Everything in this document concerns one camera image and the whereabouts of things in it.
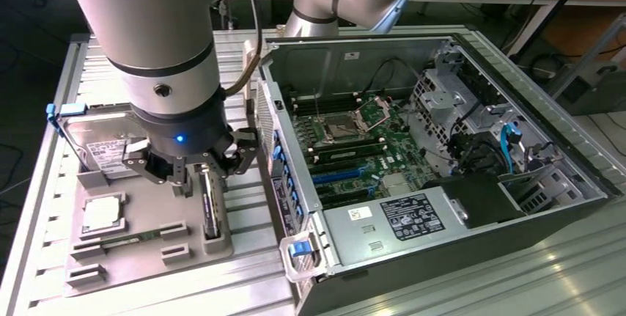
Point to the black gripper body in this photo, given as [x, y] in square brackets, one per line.
[186, 132]

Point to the graphics card with metal bracket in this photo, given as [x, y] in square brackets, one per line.
[210, 206]

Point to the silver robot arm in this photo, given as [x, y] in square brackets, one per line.
[156, 37]

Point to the hard disk in blue carrier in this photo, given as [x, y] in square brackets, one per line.
[92, 136]

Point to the grey parts rack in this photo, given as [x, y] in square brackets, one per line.
[147, 220]

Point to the silver CPU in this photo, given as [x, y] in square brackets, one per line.
[102, 213]

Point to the thin metal locking lever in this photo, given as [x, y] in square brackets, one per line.
[319, 110]

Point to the CPU socket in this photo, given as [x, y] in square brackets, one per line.
[338, 129]

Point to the black RAM slot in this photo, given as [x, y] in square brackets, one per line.
[327, 109]
[327, 101]
[327, 105]
[327, 97]
[342, 146]
[342, 143]

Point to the long black expansion slot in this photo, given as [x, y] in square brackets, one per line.
[342, 167]
[345, 199]
[342, 191]

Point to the blue expansion slot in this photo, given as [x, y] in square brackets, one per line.
[339, 176]

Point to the green RAM stick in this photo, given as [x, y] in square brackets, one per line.
[130, 239]

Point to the RAM stick with white label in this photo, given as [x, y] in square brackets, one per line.
[350, 154]

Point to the metal socket cover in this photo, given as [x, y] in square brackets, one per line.
[370, 99]

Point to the green motherboard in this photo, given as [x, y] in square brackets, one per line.
[391, 147]

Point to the blue case latch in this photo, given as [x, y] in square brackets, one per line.
[299, 250]

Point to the grey power supply unit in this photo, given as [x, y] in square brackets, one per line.
[353, 242]

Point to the silver disk bay cage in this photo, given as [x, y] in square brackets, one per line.
[439, 103]

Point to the black open PC case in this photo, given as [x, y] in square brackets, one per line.
[489, 246]

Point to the silver vented disk bay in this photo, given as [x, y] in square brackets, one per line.
[562, 184]

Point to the dark grey floor box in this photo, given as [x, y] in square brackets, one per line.
[601, 92]

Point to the black stand pole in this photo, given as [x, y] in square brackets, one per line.
[561, 0]

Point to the black plastic air duct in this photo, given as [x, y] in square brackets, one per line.
[465, 198]

